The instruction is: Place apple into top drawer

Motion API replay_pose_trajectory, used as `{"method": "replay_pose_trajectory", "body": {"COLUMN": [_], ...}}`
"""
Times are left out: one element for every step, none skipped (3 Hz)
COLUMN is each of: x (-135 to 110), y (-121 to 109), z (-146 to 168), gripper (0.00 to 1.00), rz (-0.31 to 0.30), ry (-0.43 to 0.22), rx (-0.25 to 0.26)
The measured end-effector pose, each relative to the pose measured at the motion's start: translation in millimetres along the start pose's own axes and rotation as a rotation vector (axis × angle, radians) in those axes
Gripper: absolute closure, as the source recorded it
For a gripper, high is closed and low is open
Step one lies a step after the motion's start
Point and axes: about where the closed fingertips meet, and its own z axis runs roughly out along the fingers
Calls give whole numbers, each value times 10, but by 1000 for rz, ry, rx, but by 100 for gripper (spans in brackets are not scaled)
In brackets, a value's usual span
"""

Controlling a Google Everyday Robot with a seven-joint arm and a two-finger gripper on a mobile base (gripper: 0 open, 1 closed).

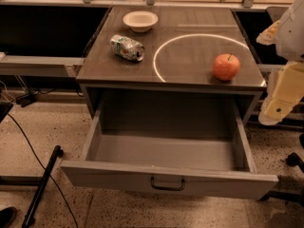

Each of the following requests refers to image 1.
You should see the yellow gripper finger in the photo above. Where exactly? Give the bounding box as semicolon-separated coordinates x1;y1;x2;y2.
258;62;304;125
256;20;279;46

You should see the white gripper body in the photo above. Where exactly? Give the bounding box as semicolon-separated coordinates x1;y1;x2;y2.
275;0;304;61

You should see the red apple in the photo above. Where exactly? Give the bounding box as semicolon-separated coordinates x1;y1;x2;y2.
213;53;240;82

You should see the open grey top drawer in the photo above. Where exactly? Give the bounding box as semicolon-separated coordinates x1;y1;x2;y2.
62;98;277;200

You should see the black chair base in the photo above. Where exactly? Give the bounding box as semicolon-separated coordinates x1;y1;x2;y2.
258;133;304;206

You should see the dark wood top cabinet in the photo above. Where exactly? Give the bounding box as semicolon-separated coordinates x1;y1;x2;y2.
77;6;266;121

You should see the white paper bowl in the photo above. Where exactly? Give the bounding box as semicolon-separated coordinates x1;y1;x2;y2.
123;10;159;33

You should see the crushed green soda can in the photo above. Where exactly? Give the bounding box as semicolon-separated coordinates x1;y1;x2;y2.
110;34;145;62

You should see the black stand leg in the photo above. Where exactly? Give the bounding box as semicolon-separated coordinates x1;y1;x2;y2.
22;145;64;228

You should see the black shoe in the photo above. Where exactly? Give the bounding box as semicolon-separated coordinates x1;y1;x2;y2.
0;206;17;228

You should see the black drawer handle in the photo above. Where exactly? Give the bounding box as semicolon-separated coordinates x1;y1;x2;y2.
150;177;185;192

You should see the black floor cable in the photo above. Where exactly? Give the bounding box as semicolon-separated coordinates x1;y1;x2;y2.
6;111;80;228

